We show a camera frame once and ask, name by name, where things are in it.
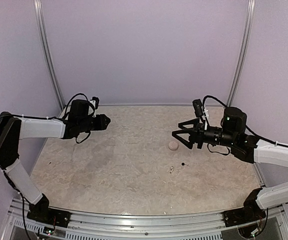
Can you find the pink round case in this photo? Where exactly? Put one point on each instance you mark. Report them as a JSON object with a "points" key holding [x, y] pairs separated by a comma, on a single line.
{"points": [[173, 145]]}

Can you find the front aluminium rail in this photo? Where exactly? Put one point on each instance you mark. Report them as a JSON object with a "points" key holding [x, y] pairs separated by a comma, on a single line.
{"points": [[98, 226]]}

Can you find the right aluminium frame post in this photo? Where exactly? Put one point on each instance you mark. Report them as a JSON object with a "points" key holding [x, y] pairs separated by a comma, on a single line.
{"points": [[242, 51]]}

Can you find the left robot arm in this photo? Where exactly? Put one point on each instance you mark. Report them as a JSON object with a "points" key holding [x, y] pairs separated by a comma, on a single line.
{"points": [[81, 118]]}

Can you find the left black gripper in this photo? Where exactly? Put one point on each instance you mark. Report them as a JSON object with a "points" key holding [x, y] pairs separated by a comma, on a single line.
{"points": [[101, 124]]}

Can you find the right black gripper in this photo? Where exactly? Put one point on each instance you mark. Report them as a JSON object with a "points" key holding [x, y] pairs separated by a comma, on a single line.
{"points": [[196, 136]]}

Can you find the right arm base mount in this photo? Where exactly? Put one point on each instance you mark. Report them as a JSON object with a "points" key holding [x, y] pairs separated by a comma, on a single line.
{"points": [[243, 215]]}

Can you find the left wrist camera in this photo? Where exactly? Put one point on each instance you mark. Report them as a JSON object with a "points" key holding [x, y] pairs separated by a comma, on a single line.
{"points": [[93, 104]]}

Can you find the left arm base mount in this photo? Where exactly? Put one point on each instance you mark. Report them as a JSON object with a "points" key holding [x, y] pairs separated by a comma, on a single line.
{"points": [[54, 217]]}

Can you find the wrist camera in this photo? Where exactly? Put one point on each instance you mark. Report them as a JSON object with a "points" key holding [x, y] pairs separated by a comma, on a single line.
{"points": [[93, 104], [201, 112]]}

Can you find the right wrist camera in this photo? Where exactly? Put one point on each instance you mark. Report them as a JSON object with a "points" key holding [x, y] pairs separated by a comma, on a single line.
{"points": [[201, 112]]}

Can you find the left aluminium frame post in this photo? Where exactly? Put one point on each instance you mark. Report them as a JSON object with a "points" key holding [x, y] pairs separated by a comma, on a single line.
{"points": [[47, 53]]}

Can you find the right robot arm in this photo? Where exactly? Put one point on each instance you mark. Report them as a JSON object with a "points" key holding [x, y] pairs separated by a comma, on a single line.
{"points": [[245, 147]]}

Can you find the aluminium frame post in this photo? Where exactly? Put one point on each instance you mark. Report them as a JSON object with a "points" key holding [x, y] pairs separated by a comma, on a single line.
{"points": [[47, 53], [242, 51]]}

